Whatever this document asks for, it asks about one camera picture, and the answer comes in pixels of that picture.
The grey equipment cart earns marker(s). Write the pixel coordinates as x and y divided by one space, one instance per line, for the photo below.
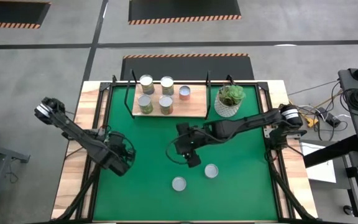
357 130

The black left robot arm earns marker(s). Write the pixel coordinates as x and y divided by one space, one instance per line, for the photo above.
73 132

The short salmon can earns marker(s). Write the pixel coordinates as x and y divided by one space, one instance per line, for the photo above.
184 91

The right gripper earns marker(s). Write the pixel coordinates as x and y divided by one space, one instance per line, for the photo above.
188 140

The white paper sheet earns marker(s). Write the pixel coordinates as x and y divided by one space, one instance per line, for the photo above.
322 171

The black table frame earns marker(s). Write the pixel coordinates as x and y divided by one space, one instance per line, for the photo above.
106 102

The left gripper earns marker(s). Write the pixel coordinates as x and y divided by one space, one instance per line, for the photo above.
118 155

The black striped floor mat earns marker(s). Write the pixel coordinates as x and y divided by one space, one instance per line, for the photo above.
182 9
182 67
11 12

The tall cherries can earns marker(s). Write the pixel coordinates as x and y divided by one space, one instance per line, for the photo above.
167 82

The potted plant patterned white pot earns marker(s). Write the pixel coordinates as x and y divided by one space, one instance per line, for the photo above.
230 95

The short yellow green can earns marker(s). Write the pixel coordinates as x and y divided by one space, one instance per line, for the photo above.
179 183

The black diagonal beam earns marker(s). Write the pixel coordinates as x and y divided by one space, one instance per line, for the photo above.
331 152

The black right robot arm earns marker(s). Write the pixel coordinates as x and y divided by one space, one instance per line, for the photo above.
244 123

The black computer mouse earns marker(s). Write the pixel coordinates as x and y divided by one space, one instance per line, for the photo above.
347 210

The tall yellow pineapple can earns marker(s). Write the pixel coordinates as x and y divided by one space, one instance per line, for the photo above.
165 101

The black metal shelf bracket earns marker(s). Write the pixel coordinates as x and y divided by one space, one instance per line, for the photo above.
209 93
125 99

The green can with yellow fruit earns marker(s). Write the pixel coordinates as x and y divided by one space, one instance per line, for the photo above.
211 170

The black power adapter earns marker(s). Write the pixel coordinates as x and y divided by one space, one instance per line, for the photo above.
329 118

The yellow power plug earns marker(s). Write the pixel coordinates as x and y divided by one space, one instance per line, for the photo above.
312 122

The tall green pears can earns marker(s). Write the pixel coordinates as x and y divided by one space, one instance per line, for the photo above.
144 101

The tall green blue can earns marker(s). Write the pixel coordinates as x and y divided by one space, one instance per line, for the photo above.
146 81

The wooden shelf board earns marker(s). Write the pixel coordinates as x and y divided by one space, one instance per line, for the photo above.
194 107

